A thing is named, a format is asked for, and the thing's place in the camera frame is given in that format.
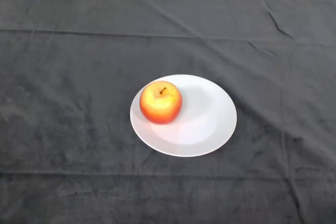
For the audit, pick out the red yellow apple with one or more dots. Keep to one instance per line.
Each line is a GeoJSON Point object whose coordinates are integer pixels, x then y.
{"type": "Point", "coordinates": [160, 103]}

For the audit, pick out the white round plate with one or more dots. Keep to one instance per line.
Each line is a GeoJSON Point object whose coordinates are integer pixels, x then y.
{"type": "Point", "coordinates": [199, 124]}

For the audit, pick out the black table cloth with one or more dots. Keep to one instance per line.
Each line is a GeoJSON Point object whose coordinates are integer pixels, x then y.
{"type": "Point", "coordinates": [168, 37]}

